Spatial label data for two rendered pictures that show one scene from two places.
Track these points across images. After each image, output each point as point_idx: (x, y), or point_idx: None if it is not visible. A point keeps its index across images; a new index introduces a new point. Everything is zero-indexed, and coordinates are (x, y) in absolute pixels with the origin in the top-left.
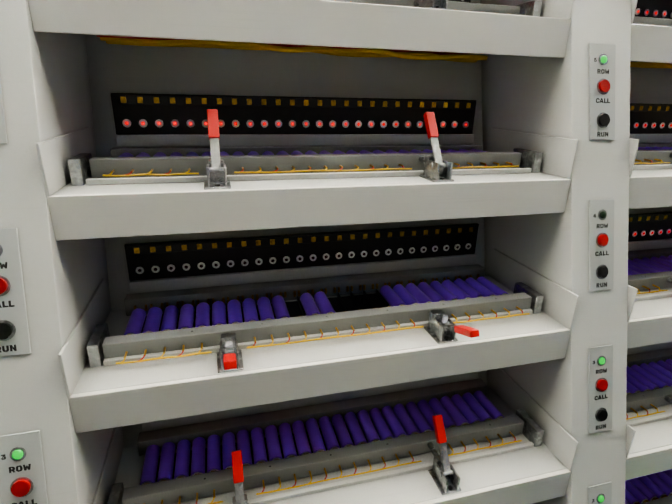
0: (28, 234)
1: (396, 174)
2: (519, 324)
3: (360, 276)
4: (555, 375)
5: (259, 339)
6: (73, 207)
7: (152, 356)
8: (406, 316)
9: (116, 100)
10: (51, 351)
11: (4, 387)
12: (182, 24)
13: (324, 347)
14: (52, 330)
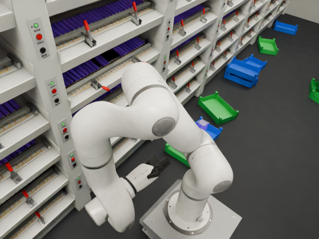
0: (57, 76)
1: (126, 22)
2: (150, 53)
3: None
4: (155, 61)
5: (97, 77)
6: (65, 65)
7: (76, 91)
8: (126, 59)
9: None
10: (66, 100)
11: (58, 112)
12: (83, 1)
13: (113, 74)
14: (65, 96)
